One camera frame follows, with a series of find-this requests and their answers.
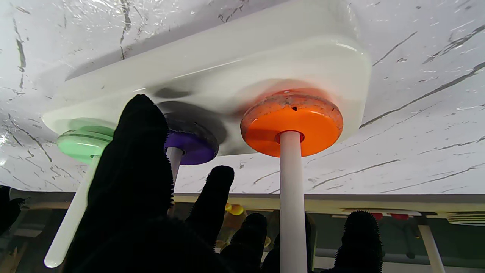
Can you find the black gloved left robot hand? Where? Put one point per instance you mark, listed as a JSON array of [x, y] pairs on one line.
[[132, 197]]

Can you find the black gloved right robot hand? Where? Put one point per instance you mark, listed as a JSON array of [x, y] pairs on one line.
[[9, 208]]

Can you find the white Hanoi tower base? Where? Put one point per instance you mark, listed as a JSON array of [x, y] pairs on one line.
[[227, 64]]

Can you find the tray with red pieces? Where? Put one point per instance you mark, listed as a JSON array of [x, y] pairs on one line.
[[394, 216]]

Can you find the short white candle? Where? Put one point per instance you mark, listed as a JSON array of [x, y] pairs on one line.
[[432, 250]]

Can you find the stack of plates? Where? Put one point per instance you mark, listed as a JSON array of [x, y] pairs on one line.
[[468, 218]]

